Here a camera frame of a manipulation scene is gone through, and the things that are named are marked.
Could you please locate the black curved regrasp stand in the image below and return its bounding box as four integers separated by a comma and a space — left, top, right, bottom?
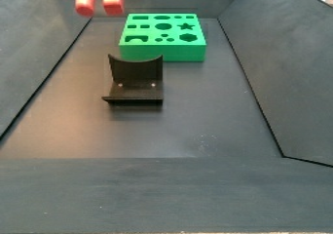
103, 55, 164, 103

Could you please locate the green shape-sorter fixture block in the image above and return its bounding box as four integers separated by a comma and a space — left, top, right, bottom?
119, 14, 207, 61

